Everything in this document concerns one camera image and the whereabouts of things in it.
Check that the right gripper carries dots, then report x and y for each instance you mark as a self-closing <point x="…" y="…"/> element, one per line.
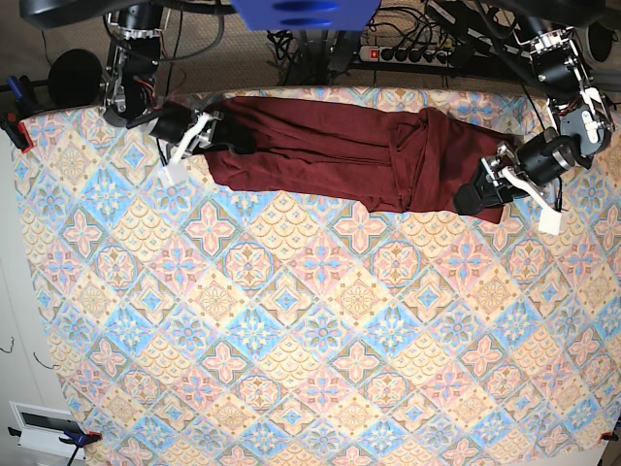
<point x="210" y="130"/>

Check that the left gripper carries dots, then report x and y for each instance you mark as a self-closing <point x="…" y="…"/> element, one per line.
<point x="500" y="180"/>

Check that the maroon t-shirt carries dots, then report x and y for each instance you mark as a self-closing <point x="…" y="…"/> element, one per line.
<point x="395" y="162"/>

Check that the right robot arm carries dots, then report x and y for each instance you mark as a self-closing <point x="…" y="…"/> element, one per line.
<point x="129" y="97"/>

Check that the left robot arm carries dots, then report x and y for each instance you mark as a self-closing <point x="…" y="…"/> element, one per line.
<point x="536" y="42"/>

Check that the black round stool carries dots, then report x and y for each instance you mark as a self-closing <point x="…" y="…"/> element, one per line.
<point x="74" y="79"/>

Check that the white power strip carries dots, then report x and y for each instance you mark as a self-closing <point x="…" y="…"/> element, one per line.
<point x="406" y="56"/>

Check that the patterned tile tablecloth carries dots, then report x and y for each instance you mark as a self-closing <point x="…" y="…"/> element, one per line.
<point x="196" y="325"/>

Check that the orange clamp lower right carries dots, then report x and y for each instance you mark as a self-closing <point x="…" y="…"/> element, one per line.
<point x="609" y="437"/>

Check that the blue orange clamp lower left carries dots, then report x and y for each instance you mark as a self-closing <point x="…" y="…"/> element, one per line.
<point x="73" y="439"/>

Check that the white floor outlet box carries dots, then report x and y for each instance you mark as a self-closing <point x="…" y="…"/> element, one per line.
<point x="41" y="429"/>

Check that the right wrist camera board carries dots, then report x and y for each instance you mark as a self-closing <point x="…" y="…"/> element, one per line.
<point x="172" y="174"/>

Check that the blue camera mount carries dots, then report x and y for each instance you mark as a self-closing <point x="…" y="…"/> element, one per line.
<point x="346" y="15"/>

